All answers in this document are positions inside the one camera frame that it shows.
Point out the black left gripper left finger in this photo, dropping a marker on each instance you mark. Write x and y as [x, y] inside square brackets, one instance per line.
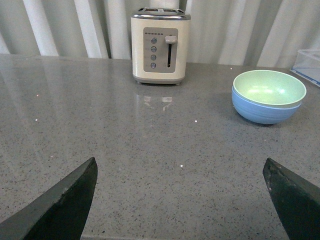
[58, 214]

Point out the cream two-slot toaster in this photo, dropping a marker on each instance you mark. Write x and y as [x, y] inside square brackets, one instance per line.
[159, 39]

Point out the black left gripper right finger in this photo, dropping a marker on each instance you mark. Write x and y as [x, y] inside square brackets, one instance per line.
[296, 201]

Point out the clear plastic container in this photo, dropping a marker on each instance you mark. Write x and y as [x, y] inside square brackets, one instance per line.
[307, 65]

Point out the blue bowl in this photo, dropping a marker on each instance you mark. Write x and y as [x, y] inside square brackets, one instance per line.
[261, 114]

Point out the white pleated curtain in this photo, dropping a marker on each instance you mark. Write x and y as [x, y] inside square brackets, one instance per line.
[263, 33]

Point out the green bowl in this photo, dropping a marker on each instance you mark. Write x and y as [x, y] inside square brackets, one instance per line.
[270, 88]

